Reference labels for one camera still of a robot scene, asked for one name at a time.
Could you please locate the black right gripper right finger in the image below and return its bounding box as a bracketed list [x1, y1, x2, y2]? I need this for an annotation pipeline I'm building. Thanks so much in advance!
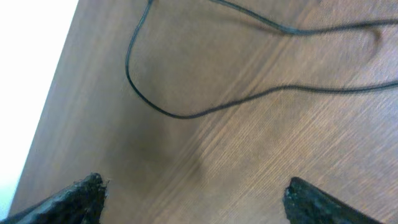
[282, 177, 382, 224]

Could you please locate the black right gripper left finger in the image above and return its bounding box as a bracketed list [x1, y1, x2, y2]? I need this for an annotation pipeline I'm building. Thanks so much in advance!
[1, 173, 107, 224]

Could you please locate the black USB charging cable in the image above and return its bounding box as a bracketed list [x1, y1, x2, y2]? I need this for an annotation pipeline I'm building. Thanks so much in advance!
[125, 0, 398, 120]

